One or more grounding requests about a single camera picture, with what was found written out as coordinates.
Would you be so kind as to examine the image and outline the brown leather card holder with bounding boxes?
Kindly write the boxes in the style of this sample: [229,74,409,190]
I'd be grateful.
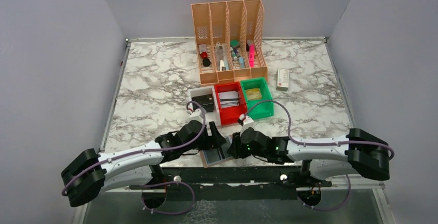
[201,136,233,168]

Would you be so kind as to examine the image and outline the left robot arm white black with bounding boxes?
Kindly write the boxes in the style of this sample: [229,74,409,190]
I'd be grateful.
[61,120,229,207]

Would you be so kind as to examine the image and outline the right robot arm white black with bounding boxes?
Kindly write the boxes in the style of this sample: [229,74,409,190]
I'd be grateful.
[227,127,394,186]

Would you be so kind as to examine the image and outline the black card stack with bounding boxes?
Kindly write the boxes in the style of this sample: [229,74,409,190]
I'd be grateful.
[192,94,215,113]

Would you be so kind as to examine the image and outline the white card stack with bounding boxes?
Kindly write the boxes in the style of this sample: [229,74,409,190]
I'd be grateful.
[218,91,240,108]

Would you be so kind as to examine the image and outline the gold card stack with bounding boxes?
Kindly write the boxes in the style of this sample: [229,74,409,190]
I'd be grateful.
[245,88,262,101]

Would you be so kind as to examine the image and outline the white plastic bin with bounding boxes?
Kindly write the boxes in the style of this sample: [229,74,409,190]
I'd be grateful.
[187,86,221,126]

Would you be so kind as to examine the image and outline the red plastic bin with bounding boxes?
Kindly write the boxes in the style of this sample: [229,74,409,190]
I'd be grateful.
[214,82,247,126]

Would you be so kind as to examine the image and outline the green plastic bin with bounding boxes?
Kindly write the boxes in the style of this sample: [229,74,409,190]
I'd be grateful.
[240,77,274,119]

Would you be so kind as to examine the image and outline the white red small box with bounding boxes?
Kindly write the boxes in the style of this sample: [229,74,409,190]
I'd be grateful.
[276,68,289,91]

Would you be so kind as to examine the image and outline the red black small object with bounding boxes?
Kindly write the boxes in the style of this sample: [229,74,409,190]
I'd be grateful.
[200,51,211,67]

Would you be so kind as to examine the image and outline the blue white marker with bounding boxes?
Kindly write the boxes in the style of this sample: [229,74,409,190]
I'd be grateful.
[238,56,245,69]

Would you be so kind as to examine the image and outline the teal capped marker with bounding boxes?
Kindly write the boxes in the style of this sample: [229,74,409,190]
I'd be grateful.
[230,40,240,61]

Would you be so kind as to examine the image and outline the peach desk file organizer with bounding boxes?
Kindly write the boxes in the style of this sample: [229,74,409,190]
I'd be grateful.
[191,0,268,86]

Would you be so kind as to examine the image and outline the pink highlighter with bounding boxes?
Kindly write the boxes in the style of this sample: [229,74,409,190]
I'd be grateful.
[247,42,256,68]

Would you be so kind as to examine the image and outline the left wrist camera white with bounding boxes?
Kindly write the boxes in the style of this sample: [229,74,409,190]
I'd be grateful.
[189,108,206,124]

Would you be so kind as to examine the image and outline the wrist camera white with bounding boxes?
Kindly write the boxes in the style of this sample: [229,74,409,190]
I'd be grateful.
[238,114,254,129]
[189,108,206,124]

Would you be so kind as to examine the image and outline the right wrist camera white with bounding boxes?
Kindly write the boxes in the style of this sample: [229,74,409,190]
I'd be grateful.
[238,114,254,129]

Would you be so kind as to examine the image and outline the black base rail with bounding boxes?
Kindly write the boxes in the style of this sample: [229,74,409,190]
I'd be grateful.
[129,166,332,201]

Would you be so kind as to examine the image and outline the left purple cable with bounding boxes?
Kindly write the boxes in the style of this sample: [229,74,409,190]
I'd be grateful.
[60,101,208,216]

